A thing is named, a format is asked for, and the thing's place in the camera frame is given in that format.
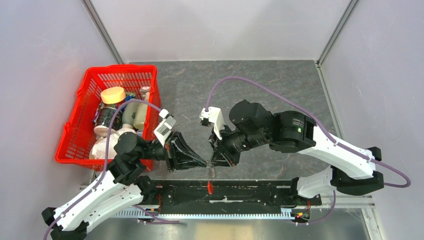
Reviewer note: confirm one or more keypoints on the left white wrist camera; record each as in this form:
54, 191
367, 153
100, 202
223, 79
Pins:
164, 128

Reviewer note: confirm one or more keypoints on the aluminium corner post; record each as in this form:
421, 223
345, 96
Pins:
101, 28
350, 8

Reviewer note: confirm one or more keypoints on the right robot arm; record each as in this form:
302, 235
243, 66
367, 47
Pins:
350, 170

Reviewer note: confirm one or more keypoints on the white pink round container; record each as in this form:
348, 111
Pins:
98, 150

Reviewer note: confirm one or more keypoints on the pale green bottle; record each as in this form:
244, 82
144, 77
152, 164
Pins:
129, 113

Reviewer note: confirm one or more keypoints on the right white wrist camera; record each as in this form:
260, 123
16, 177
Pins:
213, 116

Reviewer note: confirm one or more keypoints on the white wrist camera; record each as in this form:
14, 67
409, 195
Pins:
213, 116
164, 128

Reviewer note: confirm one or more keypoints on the left aluminium corner post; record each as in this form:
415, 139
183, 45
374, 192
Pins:
101, 28

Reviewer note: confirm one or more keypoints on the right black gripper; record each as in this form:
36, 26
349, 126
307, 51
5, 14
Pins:
225, 157

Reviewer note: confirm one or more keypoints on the jar with yellow lid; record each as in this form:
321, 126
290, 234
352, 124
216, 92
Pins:
107, 111

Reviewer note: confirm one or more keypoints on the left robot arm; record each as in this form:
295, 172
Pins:
121, 183

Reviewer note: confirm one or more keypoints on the right aluminium corner post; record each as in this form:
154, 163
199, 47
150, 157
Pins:
350, 8

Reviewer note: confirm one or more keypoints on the aluminium toothed cable duct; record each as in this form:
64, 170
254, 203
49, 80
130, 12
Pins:
135, 213

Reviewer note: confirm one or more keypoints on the cream bottle with pink cap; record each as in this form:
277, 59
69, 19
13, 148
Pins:
140, 117

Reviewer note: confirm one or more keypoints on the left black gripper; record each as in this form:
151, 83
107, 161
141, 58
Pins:
180, 154

